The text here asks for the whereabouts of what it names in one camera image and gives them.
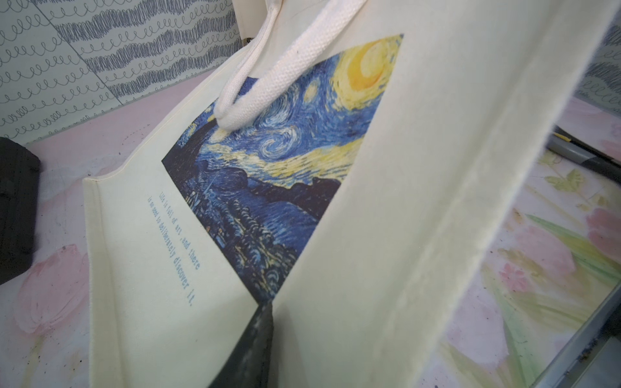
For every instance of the starry night canvas tote bag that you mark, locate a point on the starry night canvas tote bag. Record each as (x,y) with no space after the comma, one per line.
(346,170)

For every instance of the aluminium rail frame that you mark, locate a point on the aluminium rail frame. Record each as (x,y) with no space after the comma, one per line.
(592,357)

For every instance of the black tool near right arm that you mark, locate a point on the black tool near right arm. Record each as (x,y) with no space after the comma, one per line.
(576,151)

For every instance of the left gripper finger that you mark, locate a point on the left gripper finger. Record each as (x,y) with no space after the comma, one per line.
(249,363)

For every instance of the black plastic tool case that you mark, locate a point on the black plastic tool case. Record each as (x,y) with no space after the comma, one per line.
(20,177)

